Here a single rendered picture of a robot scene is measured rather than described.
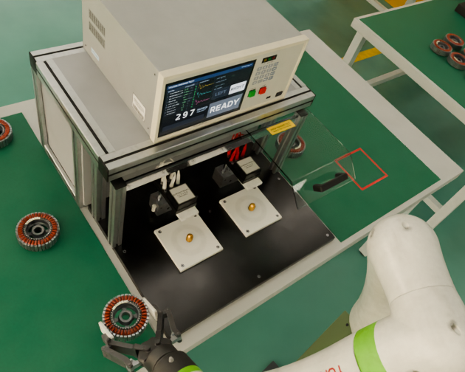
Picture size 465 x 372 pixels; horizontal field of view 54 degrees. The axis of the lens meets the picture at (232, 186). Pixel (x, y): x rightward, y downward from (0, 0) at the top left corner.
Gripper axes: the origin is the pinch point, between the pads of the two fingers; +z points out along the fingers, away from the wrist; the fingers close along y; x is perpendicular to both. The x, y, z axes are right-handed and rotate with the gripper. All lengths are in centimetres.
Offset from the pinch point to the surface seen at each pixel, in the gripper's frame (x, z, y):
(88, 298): -0.5, 14.1, -4.1
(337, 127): 6, 29, 113
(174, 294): -4.7, 3.3, 15.3
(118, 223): 15.6, 16.5, 9.7
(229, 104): 42, 5, 42
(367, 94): 10, 37, 144
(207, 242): 0.4, 10.2, 32.4
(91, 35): 61, 33, 21
